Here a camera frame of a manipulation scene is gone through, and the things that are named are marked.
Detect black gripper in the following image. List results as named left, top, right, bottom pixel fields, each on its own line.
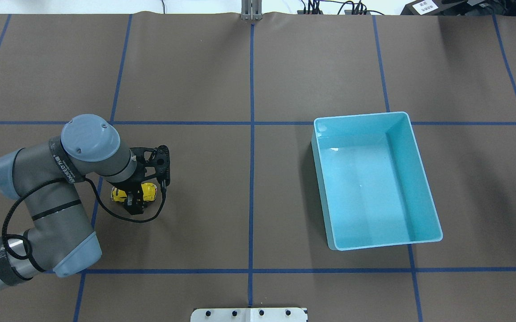
left=106, top=166, right=146, bottom=216

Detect yellow beetle toy car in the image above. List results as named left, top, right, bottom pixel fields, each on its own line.
left=110, top=182, right=157, bottom=203

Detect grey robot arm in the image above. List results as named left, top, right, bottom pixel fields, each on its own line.
left=0, top=114, right=146, bottom=291

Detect black box with label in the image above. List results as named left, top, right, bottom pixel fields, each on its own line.
left=400, top=0, right=447, bottom=16

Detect light blue plastic bin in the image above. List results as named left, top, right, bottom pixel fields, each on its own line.
left=311, top=111, right=444, bottom=251

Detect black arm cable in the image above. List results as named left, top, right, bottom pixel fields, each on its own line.
left=1, top=177, right=167, bottom=273

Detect white metal mount base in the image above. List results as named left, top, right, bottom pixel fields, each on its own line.
left=190, top=307, right=309, bottom=322

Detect grey aluminium post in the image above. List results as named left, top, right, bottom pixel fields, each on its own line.
left=241, top=0, right=263, bottom=21

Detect black cables at table edge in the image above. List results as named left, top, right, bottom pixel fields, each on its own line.
left=296, top=0, right=386, bottom=16

